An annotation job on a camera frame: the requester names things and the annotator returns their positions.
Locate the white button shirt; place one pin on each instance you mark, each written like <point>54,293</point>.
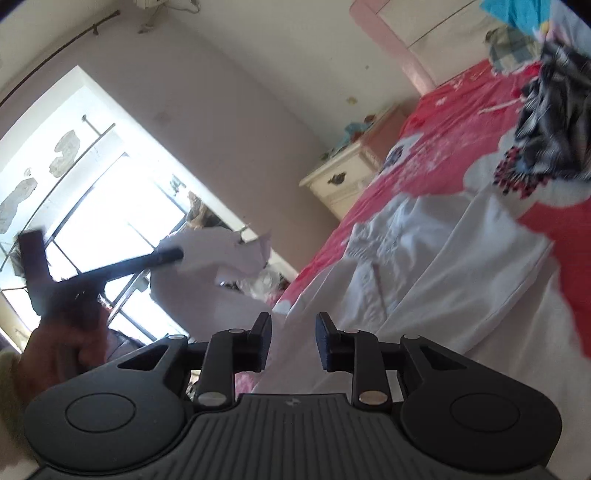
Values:
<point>458,270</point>

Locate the plaid pillow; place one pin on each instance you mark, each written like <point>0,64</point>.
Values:
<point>509,48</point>

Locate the left hand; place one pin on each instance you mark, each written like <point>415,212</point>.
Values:
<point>42,364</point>

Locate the operator left forearm sleeve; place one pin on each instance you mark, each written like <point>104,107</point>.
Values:
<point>16,457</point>

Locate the blue cloth on nightstand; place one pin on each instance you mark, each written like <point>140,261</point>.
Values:
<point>354,131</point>

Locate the plaid checkered shirt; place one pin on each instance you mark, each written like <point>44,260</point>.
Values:
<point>552,137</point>

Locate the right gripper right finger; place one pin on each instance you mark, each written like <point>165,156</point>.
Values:
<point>357,353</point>

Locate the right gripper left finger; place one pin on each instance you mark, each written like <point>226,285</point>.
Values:
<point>228,353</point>

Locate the pink white headboard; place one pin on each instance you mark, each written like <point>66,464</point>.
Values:
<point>433,41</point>

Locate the red floral bed blanket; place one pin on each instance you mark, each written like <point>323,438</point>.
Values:
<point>452,144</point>

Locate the cream bedside nightstand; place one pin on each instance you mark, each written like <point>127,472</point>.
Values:
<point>340,181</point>

